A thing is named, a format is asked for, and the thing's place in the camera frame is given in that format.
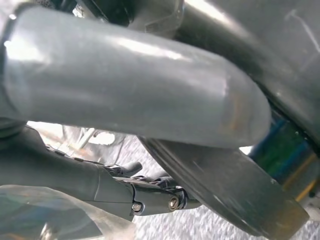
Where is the blue metal shelf rack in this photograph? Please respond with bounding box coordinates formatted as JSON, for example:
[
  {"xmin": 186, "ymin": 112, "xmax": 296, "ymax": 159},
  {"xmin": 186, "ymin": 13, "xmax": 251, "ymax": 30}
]
[{"xmin": 248, "ymin": 117, "xmax": 317, "ymax": 181}]

